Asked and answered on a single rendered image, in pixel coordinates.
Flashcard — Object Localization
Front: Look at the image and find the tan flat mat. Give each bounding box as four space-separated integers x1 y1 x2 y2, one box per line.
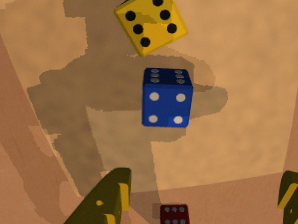
0 0 298 197

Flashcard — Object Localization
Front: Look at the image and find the yellow die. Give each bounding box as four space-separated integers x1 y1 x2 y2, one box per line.
114 0 188 57

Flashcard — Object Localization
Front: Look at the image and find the red die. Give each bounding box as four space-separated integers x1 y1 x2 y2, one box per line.
160 205 190 224

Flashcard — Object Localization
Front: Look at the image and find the blue die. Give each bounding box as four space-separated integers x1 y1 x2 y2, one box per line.
142 68 194 128

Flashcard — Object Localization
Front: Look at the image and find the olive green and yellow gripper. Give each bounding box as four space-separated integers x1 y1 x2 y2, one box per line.
63 167 298 224

